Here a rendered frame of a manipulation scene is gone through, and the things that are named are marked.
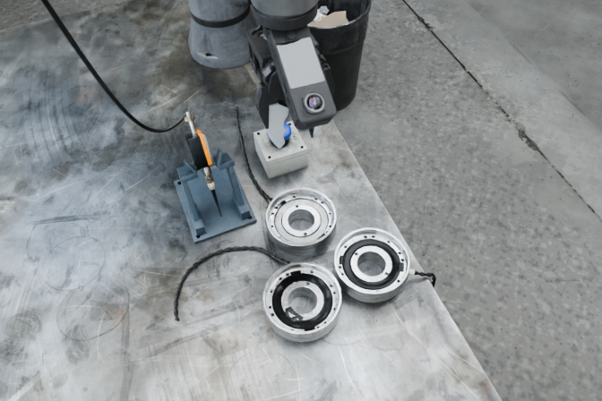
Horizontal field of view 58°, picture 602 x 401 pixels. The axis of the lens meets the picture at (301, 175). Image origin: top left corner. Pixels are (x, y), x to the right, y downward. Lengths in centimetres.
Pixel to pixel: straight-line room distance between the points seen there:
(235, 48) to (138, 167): 31
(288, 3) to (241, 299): 42
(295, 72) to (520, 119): 171
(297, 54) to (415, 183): 137
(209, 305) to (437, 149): 140
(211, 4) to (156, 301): 54
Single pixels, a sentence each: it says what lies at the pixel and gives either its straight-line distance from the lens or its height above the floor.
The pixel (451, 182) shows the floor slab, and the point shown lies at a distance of 196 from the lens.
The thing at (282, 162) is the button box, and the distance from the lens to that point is 88.
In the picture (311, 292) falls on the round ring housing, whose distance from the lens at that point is 76.
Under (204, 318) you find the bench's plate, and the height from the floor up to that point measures 80.
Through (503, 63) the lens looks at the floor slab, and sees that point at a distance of 247.
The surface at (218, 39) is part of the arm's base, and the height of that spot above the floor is 86.
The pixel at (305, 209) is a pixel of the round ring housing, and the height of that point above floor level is 83.
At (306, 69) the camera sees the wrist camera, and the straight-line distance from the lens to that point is 60.
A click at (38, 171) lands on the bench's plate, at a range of 103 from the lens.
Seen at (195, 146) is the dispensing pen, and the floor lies 93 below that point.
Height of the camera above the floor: 150
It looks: 51 degrees down
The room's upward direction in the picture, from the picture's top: 3 degrees counter-clockwise
